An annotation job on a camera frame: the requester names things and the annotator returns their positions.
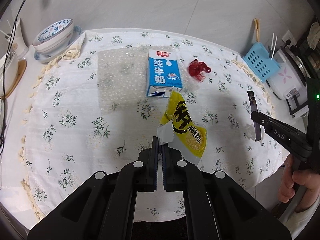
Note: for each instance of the blue plastic utensil basket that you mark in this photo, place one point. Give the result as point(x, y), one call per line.
point(259, 62)

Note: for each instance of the wooden chopsticks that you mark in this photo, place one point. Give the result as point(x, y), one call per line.
point(257, 29)

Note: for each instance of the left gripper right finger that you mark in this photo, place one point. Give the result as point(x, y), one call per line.
point(216, 206)

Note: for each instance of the red plastic wrapper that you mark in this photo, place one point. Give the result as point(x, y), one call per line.
point(197, 70)

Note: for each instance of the person's right hand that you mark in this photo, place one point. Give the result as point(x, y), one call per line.
point(306, 178)

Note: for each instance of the white pot on wooden trivet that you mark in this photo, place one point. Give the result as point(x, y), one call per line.
point(11, 73)

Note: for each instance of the white plastic spoon handle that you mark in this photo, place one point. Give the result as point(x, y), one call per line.
point(273, 45)

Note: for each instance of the white floral tablecloth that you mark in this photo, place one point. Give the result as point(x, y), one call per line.
point(68, 138)

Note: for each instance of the white jug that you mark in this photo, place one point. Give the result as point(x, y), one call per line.
point(19, 45)

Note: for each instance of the blue rimmed ceramic plate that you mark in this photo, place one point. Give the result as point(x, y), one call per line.
point(45, 58)

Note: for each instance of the blue floral ceramic bowl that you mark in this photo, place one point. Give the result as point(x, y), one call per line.
point(53, 36)

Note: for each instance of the blue white milk carton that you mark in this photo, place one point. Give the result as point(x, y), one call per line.
point(163, 74)

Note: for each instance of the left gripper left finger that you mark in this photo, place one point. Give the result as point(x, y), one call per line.
point(103, 207)

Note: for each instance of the clear bubble wrap sheet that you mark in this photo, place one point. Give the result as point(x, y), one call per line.
point(122, 77)

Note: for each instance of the yellow snack packet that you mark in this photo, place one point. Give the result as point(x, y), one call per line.
point(177, 129)

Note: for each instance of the white rice cooker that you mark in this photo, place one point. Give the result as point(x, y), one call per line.
point(289, 82)

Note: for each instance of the white wall socket right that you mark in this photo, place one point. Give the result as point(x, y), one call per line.
point(289, 36)

